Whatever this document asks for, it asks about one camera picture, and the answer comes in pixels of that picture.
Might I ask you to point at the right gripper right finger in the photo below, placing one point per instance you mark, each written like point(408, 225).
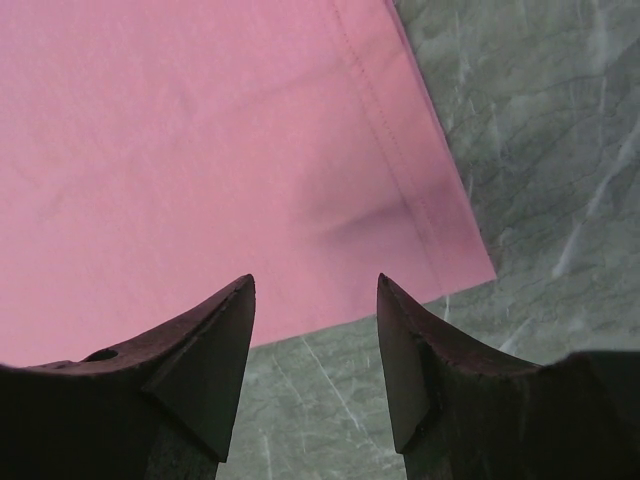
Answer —
point(461, 409)

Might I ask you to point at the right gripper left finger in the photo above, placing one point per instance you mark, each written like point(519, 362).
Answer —
point(161, 405)

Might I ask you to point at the pink t shirt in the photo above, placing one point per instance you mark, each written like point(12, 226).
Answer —
point(154, 151)

